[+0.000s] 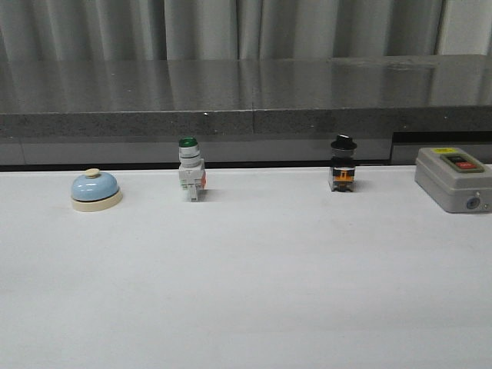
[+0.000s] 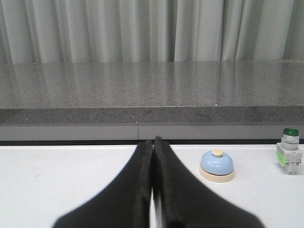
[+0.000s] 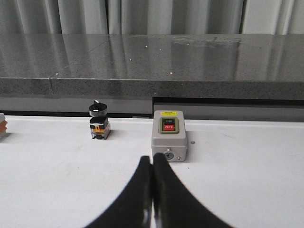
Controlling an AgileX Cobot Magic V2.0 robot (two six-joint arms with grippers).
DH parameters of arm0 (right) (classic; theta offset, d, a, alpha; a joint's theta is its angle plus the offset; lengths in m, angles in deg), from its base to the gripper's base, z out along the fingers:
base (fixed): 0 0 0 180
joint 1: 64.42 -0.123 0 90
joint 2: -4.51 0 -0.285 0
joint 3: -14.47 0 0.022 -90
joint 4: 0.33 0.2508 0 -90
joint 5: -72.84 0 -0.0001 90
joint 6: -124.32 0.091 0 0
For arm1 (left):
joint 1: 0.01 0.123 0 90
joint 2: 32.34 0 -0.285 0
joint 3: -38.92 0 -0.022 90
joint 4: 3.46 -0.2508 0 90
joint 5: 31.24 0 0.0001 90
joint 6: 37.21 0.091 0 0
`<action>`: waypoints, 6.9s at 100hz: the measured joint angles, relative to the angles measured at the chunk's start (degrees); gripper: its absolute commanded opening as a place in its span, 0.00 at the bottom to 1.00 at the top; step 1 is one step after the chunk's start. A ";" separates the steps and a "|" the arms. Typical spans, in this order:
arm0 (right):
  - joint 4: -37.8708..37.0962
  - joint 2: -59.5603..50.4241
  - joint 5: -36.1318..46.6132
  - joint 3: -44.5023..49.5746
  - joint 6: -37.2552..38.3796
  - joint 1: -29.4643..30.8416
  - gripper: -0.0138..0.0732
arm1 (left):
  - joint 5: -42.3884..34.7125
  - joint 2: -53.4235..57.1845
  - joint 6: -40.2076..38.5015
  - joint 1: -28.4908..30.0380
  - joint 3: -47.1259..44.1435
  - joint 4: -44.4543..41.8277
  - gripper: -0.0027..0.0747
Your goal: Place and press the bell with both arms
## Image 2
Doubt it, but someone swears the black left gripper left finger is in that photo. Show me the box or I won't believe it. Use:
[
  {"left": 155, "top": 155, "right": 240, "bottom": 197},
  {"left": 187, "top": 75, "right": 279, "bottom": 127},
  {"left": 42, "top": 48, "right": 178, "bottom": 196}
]
[{"left": 54, "top": 141, "right": 152, "bottom": 228}]

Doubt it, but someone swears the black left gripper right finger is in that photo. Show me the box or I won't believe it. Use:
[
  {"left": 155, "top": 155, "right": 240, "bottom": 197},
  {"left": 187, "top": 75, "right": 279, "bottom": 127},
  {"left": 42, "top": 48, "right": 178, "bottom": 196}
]
[{"left": 153, "top": 136, "right": 264, "bottom": 228}]

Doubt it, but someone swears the blue and cream desk bell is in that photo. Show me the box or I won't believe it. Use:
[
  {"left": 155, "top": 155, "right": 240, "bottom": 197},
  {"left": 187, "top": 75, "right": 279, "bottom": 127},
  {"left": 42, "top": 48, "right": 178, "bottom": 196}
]
[{"left": 199, "top": 149, "right": 235, "bottom": 183}]

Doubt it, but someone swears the grey stone counter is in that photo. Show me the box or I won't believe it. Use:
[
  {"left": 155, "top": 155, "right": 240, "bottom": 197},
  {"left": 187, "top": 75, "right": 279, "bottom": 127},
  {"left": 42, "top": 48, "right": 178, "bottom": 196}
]
[{"left": 0, "top": 60, "right": 304, "bottom": 141}]

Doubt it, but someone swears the grey pleated curtain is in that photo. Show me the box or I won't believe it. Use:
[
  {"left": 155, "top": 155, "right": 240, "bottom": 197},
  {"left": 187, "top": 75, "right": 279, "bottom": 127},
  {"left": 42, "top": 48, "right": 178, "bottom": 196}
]
[{"left": 0, "top": 0, "right": 304, "bottom": 63}]

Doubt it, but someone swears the green pushbutton switch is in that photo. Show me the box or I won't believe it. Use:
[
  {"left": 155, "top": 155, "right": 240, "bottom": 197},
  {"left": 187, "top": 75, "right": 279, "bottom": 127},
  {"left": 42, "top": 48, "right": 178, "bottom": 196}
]
[{"left": 276, "top": 127, "right": 303, "bottom": 175}]

